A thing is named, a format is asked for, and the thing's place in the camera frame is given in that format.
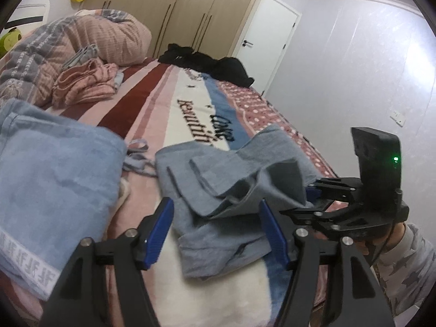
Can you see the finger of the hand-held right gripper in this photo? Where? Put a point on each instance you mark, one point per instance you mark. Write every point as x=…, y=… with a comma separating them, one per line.
x=337, y=189
x=313, y=216

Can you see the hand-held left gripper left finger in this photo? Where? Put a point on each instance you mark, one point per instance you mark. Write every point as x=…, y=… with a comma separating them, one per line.
x=156, y=238

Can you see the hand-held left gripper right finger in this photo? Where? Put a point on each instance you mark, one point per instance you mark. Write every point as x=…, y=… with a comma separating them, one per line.
x=272, y=238

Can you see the grey pants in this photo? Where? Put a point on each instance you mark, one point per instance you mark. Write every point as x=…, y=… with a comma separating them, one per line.
x=221, y=190

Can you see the person's right forearm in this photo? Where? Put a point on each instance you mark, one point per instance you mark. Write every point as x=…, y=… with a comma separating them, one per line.
x=408, y=276

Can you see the person's right hand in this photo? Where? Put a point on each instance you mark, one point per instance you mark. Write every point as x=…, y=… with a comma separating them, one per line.
x=391, y=240

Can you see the light blue towel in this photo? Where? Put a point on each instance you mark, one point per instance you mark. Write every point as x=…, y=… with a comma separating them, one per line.
x=58, y=184

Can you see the striped bed blanket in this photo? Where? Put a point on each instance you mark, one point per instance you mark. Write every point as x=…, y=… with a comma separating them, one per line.
x=153, y=109

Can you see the white door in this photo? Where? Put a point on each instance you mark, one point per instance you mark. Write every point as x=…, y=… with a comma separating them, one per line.
x=269, y=37

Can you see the pink checked clothes pile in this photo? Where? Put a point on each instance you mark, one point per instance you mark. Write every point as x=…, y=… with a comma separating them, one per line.
x=85, y=81

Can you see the black clothing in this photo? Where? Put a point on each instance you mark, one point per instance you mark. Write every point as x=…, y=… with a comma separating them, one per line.
x=211, y=63

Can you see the small grey garment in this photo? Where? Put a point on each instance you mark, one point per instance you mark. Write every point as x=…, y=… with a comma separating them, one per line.
x=83, y=54

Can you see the pink and grey striped quilt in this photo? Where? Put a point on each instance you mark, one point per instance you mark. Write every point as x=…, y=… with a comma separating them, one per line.
x=85, y=37

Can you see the wooden wardrobe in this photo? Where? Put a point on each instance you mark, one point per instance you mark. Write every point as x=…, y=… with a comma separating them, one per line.
x=177, y=10

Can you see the green plush toy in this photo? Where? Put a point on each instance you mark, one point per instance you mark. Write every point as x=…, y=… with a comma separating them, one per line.
x=9, y=39

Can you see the white headboard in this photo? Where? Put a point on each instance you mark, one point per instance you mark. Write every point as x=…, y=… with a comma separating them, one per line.
x=29, y=12

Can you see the white wall socket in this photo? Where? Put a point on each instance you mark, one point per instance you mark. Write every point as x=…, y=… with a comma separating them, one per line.
x=398, y=117

